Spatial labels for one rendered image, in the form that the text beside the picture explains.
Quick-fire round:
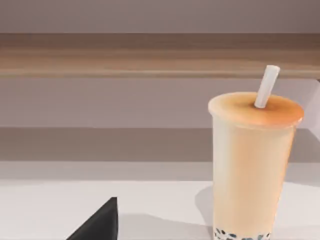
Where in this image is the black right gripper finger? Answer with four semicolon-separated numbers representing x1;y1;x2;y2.
65;196;118;240

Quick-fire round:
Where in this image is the bubble tea cup with straw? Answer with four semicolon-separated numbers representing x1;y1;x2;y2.
207;64;305;240

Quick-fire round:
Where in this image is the wooden shelf board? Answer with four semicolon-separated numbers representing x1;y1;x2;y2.
0;32;320;79

